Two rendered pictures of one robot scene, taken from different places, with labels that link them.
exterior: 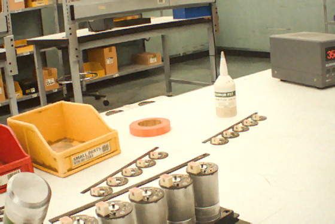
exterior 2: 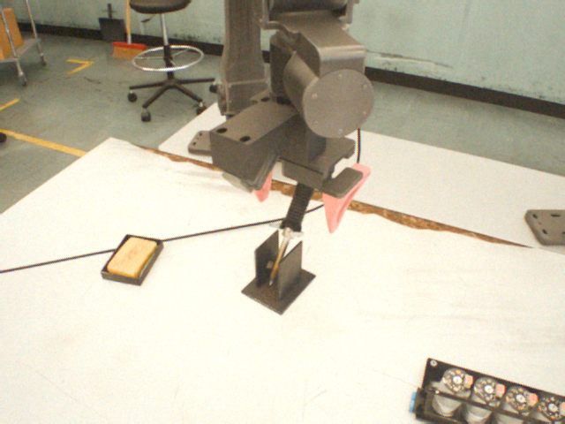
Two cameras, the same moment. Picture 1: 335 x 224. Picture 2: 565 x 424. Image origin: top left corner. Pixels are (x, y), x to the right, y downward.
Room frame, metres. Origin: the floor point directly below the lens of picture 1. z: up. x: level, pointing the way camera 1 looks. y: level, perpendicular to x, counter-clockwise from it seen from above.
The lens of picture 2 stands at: (0.54, 0.09, 1.16)
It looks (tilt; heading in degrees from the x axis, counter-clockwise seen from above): 38 degrees down; 244
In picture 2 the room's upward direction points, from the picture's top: straight up
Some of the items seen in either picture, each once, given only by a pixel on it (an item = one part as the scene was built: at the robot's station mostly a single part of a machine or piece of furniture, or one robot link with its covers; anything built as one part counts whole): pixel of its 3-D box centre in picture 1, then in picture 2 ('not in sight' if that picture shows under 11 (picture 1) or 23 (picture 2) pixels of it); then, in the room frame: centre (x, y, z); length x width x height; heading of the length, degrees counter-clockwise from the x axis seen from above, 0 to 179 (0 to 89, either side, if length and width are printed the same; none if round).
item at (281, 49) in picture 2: not in sight; (302, 66); (0.35, -0.26, 1.02); 0.07 x 0.06 x 0.07; 79
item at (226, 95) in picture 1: (224, 83); not in sight; (0.67, -0.09, 0.80); 0.03 x 0.03 x 0.10
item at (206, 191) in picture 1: (203, 196); (449, 394); (0.31, -0.02, 0.79); 0.02 x 0.02 x 0.05
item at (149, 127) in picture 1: (149, 126); not in sight; (0.62, 0.03, 0.76); 0.06 x 0.06 x 0.01
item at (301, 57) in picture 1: (313, 58); not in sight; (0.85, -0.31, 0.80); 0.15 x 0.12 x 0.10; 27
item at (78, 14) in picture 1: (150, 3); not in sight; (3.17, 0.05, 0.90); 1.30 x 0.06 x 0.12; 129
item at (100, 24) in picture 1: (100, 24); not in sight; (3.07, 0.40, 0.80); 0.15 x 0.12 x 0.10; 59
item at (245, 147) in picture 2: not in sight; (265, 146); (0.39, -0.24, 0.95); 0.11 x 0.07 x 0.06; 28
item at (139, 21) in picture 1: (131, 22); not in sight; (3.27, 0.20, 0.77); 0.24 x 0.16 x 0.04; 128
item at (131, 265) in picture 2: not in sight; (132, 258); (0.53, -0.36, 0.76); 0.07 x 0.05 x 0.02; 52
